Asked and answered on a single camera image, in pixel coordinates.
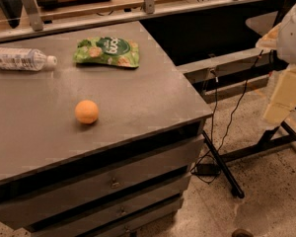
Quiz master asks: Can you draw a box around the black table leg frame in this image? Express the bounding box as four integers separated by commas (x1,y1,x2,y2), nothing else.
202,119,296,198

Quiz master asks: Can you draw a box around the clear plastic water bottle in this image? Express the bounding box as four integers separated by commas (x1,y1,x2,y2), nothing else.
0,47,57,71

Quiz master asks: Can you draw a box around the black power adapter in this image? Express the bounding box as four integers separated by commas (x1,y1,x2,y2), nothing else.
195,164,220,176

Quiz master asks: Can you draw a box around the green snack chip bag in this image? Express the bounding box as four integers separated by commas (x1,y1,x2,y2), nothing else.
73,37,139,68

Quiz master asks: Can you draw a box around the grey drawer cabinet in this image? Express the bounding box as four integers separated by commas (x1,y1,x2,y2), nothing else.
0,22,211,237

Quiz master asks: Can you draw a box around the orange fruit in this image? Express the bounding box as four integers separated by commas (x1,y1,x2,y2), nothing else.
75,100,99,124

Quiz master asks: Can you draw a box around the grey side table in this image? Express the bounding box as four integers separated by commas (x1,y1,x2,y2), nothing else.
176,11,280,105

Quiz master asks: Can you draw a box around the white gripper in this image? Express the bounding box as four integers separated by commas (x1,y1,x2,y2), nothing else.
256,4,296,126

